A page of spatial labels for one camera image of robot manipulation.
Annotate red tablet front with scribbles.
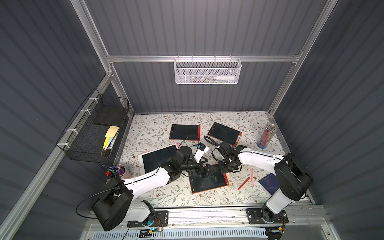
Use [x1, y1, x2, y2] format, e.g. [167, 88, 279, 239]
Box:
[189, 170, 229, 194]

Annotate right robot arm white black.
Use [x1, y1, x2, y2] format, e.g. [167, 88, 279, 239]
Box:
[216, 142, 314, 224]

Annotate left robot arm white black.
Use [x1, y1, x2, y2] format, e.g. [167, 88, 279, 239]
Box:
[92, 146, 218, 232]

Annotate red stylus diagonal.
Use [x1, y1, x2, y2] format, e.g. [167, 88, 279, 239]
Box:
[238, 177, 251, 191]

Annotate pink stylus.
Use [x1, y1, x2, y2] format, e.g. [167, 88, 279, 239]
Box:
[251, 168, 254, 188]

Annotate pink white writing tablet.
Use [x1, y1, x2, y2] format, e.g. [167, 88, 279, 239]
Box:
[138, 144, 178, 175]

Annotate dark blue notebook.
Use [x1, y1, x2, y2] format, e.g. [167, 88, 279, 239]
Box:
[259, 174, 280, 196]

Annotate clear cup of pencils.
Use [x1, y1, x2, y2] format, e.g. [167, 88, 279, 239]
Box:
[257, 123, 278, 149]

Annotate pink pen cup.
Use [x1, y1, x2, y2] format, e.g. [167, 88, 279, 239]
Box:
[101, 164, 132, 180]

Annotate yellow sticky notes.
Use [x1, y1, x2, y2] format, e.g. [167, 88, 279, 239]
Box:
[103, 126, 120, 150]

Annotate black pad in basket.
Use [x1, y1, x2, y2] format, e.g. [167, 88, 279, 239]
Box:
[94, 105, 127, 127]

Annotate white marker in basket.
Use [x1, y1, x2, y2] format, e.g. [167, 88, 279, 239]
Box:
[214, 76, 236, 82]

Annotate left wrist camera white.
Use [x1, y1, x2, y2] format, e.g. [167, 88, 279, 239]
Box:
[194, 143, 209, 163]

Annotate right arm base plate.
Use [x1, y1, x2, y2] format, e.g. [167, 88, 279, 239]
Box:
[246, 208, 289, 225]

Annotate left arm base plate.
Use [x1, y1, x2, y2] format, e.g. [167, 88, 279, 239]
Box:
[127, 211, 169, 228]

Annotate white wire mesh basket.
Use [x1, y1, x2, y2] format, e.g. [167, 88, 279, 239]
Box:
[173, 58, 242, 85]

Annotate black wire wall basket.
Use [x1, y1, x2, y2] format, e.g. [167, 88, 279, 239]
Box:
[57, 89, 130, 164]

